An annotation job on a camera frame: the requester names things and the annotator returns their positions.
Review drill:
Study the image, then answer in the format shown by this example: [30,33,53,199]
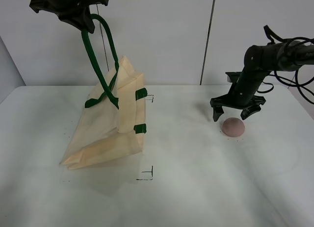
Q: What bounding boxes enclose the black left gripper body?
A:
[29,0,109,15]

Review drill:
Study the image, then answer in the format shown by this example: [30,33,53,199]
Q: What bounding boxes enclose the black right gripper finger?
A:
[213,105,224,122]
[240,103,261,120]

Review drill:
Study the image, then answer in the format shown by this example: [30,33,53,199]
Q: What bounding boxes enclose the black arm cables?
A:
[263,25,314,103]

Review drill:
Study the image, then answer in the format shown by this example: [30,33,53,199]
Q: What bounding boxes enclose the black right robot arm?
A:
[210,40,314,122]

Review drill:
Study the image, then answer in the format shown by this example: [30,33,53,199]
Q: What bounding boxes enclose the pink peach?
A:
[221,118,245,137]

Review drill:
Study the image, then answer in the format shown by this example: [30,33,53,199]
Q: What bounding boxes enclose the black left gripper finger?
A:
[58,7,95,34]

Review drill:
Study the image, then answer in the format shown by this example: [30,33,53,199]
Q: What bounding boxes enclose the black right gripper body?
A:
[210,71,266,109]

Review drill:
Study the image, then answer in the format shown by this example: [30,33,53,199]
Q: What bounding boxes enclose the cream linen bag green handles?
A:
[60,14,148,170]

